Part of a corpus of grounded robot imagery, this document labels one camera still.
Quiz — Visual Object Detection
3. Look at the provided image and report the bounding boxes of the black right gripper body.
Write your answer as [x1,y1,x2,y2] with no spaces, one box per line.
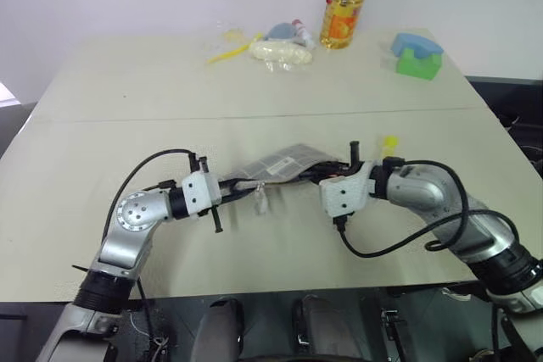
[337,140,368,180]

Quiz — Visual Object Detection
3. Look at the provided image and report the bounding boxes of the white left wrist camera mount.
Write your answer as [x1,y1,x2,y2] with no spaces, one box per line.
[181,170,222,222]

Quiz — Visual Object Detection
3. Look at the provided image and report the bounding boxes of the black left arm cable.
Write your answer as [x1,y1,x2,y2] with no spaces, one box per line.
[101,148,197,248]

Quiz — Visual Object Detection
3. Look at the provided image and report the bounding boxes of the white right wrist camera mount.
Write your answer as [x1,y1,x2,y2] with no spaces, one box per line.
[318,160,377,218]

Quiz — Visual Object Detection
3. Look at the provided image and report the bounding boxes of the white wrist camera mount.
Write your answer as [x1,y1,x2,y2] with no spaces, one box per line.
[318,160,377,218]
[181,170,222,222]

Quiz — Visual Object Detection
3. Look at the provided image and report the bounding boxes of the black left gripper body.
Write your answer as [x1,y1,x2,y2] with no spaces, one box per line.
[188,153,225,236]

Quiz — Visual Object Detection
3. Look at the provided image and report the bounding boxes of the yellow highlighter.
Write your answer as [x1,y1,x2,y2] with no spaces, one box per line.
[378,135,400,160]

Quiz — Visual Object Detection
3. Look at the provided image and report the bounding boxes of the grey-blue round object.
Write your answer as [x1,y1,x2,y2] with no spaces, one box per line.
[266,22,299,43]

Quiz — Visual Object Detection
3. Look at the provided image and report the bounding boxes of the crumpled yellow clear wrapper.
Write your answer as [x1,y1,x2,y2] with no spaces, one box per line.
[221,28,248,44]

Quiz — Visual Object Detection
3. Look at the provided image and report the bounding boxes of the white food in plastic bag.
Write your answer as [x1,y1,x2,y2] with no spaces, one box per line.
[247,39,315,73]

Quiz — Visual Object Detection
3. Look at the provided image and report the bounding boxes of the black side furniture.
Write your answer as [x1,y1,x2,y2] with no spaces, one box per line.
[465,75,543,175]

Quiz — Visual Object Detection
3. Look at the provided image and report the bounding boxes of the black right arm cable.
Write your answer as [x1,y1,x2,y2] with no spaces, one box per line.
[332,157,521,259]

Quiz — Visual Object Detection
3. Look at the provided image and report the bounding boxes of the clear pouch zipper tag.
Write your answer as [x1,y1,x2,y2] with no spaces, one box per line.
[253,182,272,216]

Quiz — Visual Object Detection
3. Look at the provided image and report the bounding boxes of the yellow cooking oil bottle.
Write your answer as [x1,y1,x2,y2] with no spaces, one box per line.
[318,0,378,51]

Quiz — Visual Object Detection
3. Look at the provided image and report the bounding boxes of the yellow plastic brush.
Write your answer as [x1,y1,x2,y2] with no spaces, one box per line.
[205,31,265,66]

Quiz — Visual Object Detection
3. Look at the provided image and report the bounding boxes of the blue foam block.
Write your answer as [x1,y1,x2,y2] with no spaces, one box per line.
[389,31,445,61]

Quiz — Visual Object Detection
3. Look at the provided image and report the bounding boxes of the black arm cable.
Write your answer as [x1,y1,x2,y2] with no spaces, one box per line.
[101,148,197,248]
[332,157,521,259]

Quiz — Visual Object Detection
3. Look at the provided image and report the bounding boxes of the dark rounded shape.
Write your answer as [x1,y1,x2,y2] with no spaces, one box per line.
[291,293,366,362]
[193,295,246,362]

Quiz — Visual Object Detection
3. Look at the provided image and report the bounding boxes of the small white red-capped bottle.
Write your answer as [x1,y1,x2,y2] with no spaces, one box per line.
[291,19,317,49]

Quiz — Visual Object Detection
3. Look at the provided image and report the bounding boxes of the green foam block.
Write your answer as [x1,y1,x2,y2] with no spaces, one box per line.
[395,47,443,83]

